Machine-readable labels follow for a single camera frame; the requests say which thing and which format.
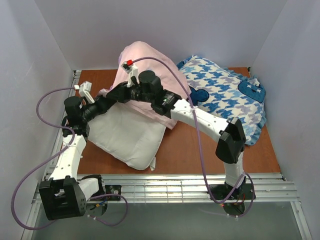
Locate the pink pillowcase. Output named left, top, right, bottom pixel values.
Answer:
left=97, top=41, right=191, bottom=129

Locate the white pillow yellow edge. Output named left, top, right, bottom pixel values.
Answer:
left=88, top=103, right=166, bottom=171

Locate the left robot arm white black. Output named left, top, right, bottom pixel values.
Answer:
left=39, top=96, right=115, bottom=221

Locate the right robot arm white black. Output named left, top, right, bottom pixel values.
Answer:
left=105, top=70, right=246, bottom=204

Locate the blue white houndstooth pillow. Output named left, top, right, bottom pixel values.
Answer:
left=177, top=55, right=266, bottom=146

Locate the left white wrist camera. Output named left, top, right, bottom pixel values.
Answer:
left=78, top=81, right=95, bottom=104

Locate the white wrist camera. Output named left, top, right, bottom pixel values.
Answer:
left=121, top=60, right=138, bottom=88
left=78, top=81, right=95, bottom=104

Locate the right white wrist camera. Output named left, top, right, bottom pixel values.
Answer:
left=121, top=60, right=138, bottom=88

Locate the aluminium left side rail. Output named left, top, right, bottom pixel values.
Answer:
left=39, top=70, right=83, bottom=180

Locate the aluminium rail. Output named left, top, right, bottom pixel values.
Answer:
left=31, top=172, right=300, bottom=204
left=39, top=70, right=83, bottom=180

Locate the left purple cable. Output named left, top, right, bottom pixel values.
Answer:
left=11, top=86, right=128, bottom=230

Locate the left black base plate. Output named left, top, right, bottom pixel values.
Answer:
left=105, top=185, right=122, bottom=201

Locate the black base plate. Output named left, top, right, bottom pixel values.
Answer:
left=105, top=185, right=122, bottom=201
left=209, top=183, right=256, bottom=201

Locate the aluminium front rail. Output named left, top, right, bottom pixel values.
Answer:
left=31, top=172, right=300, bottom=204

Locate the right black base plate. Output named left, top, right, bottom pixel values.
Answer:
left=209, top=183, right=256, bottom=201

